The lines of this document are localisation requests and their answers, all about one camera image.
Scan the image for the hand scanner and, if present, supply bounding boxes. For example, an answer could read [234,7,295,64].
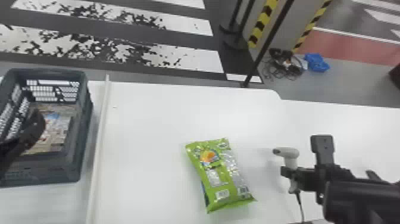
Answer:
[272,147,301,194]

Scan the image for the striped post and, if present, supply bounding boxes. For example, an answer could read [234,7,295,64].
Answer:
[293,0,334,53]
[248,0,280,49]

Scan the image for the blue cloth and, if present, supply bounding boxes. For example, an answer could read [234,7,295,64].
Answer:
[304,52,331,74]

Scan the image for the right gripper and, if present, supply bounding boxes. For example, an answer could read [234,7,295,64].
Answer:
[280,163,356,205]

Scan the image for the black cable bundle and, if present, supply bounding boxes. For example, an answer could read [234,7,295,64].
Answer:
[261,47,305,82]

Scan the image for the beige snack packet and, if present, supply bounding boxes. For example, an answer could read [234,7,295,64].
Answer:
[22,103,78,156]

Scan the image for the green snack packet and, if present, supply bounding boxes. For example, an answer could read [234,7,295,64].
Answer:
[185,137,258,214]

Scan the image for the black basket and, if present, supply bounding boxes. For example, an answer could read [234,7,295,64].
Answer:
[0,68,94,188]

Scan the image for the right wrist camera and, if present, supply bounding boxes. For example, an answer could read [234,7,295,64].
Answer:
[310,135,336,166]

